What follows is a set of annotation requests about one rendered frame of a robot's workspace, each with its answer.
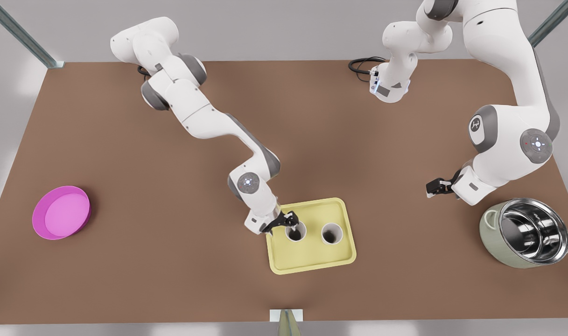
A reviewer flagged pink round bowl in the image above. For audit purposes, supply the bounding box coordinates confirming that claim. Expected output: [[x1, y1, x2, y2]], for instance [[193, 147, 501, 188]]
[[32, 186, 92, 240]]

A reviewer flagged white IKEA cup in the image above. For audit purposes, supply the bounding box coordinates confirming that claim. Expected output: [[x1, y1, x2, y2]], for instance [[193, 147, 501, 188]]
[[285, 221, 307, 243], [321, 223, 344, 245]]

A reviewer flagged yellow rectangular tray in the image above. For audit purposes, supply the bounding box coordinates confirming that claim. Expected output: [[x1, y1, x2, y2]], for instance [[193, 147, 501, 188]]
[[265, 197, 357, 275]]

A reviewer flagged silver frame post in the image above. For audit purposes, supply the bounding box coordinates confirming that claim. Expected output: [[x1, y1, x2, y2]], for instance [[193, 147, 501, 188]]
[[0, 0, 65, 70], [528, 0, 568, 48], [270, 309, 304, 336]]

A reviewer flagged green steel-lined pot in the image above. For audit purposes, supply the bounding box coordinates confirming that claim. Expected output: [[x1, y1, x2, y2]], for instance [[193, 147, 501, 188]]
[[479, 198, 568, 269]]

